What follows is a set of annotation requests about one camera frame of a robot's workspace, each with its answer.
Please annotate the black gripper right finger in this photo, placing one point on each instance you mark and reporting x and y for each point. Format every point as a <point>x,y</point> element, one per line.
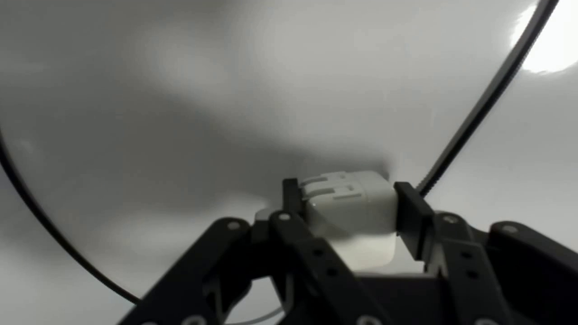
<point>481,271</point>

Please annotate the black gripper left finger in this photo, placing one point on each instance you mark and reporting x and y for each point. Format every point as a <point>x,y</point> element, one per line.
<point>283,276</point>

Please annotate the white charger plug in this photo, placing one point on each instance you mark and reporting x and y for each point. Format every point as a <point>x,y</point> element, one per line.
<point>355,208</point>

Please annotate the large white board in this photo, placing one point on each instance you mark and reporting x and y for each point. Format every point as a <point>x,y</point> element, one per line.
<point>182,90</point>

